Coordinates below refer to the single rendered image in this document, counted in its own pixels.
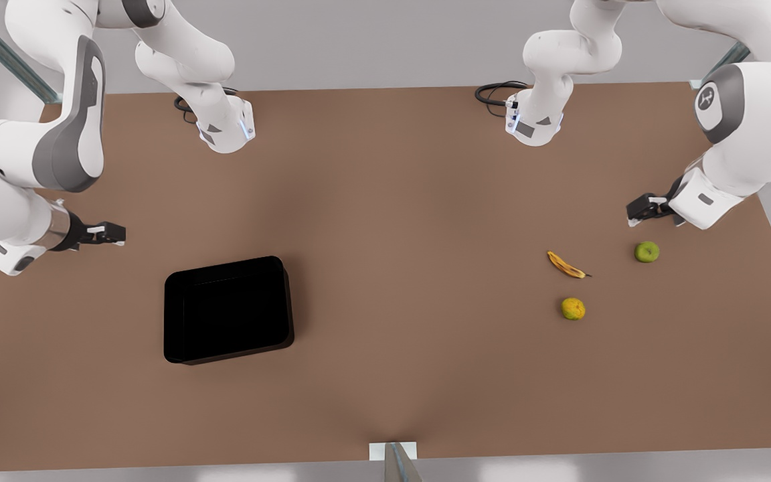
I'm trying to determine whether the yellow banana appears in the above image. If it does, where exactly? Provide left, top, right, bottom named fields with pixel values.
left=546, top=250, right=592, bottom=280

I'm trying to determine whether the black cable loop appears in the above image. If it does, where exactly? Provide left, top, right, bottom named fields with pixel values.
left=173, top=87, right=239, bottom=126
left=475, top=81, right=531, bottom=119

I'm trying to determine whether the black storage box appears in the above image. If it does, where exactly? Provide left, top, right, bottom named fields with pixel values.
left=163, top=256, right=295, bottom=366

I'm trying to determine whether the silver frame post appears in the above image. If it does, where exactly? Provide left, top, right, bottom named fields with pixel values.
left=0, top=4, right=62, bottom=105
left=368, top=441, right=424, bottom=482
left=690, top=0, right=771, bottom=90

